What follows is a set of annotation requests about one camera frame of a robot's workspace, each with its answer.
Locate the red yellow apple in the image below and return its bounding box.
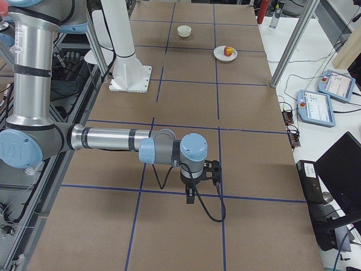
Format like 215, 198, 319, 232
223, 46, 234, 57

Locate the white plate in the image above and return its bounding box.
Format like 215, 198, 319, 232
213, 46, 237, 62

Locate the cream bowl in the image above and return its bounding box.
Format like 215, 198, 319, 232
177, 25, 192, 38

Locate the lower orange circuit board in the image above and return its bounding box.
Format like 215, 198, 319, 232
287, 129, 301, 150

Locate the orange circuit board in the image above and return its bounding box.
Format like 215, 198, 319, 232
281, 110, 294, 126
287, 129, 301, 150

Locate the upper orange circuit board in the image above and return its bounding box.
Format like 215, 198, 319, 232
281, 110, 294, 126

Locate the black computer box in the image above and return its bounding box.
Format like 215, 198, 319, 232
296, 160, 351, 252

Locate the near teach pendant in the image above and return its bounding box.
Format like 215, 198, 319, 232
297, 90, 336, 127

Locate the teach pendant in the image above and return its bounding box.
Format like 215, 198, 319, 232
318, 70, 355, 103
297, 90, 336, 127

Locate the black monitor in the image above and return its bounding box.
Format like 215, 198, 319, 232
315, 132, 360, 215

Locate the far teach pendant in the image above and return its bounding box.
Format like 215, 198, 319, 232
318, 70, 355, 103

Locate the red bottle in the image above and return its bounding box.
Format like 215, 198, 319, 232
257, 0, 269, 24

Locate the wooden plank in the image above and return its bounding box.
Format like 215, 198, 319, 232
332, 25, 361, 69

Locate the clear spray bottle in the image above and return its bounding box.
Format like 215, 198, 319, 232
269, 1, 285, 29

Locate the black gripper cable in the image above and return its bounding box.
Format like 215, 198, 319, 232
151, 163, 227, 223

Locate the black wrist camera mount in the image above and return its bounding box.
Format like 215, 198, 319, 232
203, 160, 222, 187

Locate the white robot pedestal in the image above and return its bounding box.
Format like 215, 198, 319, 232
101, 0, 152, 93

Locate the aluminium frame post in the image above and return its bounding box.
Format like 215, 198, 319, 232
270, 0, 320, 88

